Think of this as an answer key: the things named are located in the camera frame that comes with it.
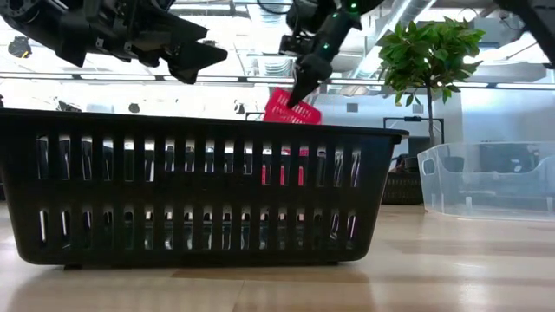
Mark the clear plastic storage bin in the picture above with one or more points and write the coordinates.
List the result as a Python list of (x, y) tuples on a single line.
[(498, 208)]

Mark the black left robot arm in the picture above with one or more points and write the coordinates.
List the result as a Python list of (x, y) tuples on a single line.
[(26, 17)]

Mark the horizontal window frame bar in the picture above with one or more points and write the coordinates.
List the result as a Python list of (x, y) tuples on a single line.
[(117, 77)]

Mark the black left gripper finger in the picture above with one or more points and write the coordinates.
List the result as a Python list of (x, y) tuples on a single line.
[(195, 58), (182, 30)]

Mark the red slotted plastic basket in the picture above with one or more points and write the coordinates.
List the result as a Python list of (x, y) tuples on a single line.
[(299, 115), (282, 175)]

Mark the green leafy indoor tree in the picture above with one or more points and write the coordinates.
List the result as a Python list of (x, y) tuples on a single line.
[(427, 56)]

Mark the small grey wall box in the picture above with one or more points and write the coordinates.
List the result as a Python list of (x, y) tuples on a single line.
[(352, 108)]

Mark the black metal desk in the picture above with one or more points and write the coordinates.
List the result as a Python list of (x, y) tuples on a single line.
[(412, 118)]

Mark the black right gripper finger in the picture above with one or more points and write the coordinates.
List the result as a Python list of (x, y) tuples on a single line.
[(301, 89)]

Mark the black slotted plastic basket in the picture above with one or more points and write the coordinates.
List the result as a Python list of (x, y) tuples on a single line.
[(195, 195), (401, 190)]

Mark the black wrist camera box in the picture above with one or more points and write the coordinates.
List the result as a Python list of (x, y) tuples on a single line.
[(295, 45)]

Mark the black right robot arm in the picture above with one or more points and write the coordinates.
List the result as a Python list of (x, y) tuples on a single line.
[(342, 26)]

